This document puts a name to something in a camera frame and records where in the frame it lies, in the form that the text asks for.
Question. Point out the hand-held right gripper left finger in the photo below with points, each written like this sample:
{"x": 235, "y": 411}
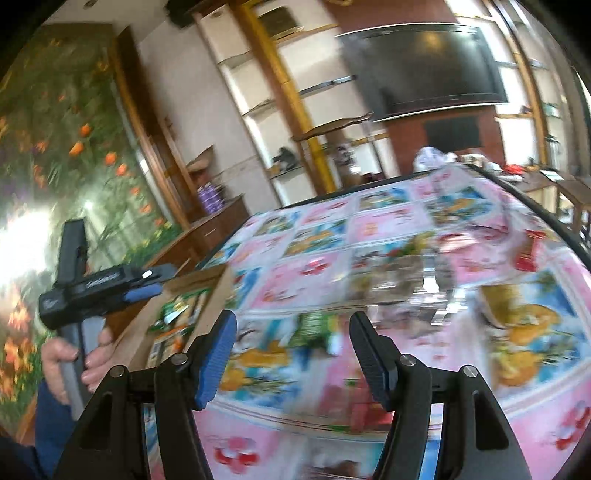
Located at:
{"x": 217, "y": 360}

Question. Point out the flat screen television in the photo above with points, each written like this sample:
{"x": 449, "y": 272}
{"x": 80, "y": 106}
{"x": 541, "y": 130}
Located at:
{"x": 425, "y": 69}

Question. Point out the wooden cabinet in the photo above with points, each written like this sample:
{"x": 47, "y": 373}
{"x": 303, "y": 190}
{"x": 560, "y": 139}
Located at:
{"x": 217, "y": 226}

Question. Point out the green snack packet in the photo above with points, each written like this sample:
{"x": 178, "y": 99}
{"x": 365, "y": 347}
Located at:
{"x": 314, "y": 327}

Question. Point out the silver snack packet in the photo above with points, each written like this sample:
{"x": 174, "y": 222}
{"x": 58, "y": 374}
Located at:
{"x": 388, "y": 281}
{"x": 443, "y": 295}

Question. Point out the wooden wall shelf unit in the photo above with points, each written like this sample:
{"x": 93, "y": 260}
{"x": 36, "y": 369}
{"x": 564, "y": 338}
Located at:
{"x": 526, "y": 83}
{"x": 258, "y": 92}

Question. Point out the wooden chair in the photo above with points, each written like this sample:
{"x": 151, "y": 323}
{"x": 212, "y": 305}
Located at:
{"x": 332, "y": 125}

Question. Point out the pink snack packet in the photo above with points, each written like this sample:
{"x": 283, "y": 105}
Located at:
{"x": 457, "y": 241}

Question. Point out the dark bag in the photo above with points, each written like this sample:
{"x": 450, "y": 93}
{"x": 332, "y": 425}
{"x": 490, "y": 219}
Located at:
{"x": 286, "y": 158}

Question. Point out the purple spray can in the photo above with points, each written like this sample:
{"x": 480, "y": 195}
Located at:
{"x": 217, "y": 197}
{"x": 204, "y": 199}

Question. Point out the person's left forearm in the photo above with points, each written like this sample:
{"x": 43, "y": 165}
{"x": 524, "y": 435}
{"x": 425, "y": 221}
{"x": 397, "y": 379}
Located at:
{"x": 55, "y": 434}

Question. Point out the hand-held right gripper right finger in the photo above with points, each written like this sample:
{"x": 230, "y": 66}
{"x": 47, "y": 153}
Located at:
{"x": 375, "y": 383}

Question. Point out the floral wall poster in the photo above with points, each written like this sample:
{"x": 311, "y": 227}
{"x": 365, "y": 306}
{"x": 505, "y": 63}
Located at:
{"x": 69, "y": 138}

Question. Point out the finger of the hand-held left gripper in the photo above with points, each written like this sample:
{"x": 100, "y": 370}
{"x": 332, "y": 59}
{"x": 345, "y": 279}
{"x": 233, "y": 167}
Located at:
{"x": 143, "y": 293}
{"x": 154, "y": 273}

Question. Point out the black wall speaker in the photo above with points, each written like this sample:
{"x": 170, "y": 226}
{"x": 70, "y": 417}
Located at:
{"x": 181, "y": 11}

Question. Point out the white plastic bag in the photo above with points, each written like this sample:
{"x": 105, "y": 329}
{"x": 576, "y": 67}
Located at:
{"x": 431, "y": 159}

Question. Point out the low wooden table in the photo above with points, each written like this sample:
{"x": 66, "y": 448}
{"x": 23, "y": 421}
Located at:
{"x": 563, "y": 184}

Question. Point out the pile of snack packets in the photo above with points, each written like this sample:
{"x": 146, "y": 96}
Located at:
{"x": 180, "y": 318}

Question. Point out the cardboard box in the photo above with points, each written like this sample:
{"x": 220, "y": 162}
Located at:
{"x": 217, "y": 290}

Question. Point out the person's left hand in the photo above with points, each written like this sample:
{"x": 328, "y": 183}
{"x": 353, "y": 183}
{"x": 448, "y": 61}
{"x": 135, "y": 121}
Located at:
{"x": 55, "y": 364}

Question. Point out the red snack packet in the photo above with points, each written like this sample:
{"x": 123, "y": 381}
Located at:
{"x": 530, "y": 251}

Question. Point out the brown cardboard piece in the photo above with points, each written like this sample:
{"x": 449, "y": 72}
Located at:
{"x": 201, "y": 159}

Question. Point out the printed tablecloth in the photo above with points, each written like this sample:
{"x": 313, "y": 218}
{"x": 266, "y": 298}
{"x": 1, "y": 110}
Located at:
{"x": 300, "y": 277}

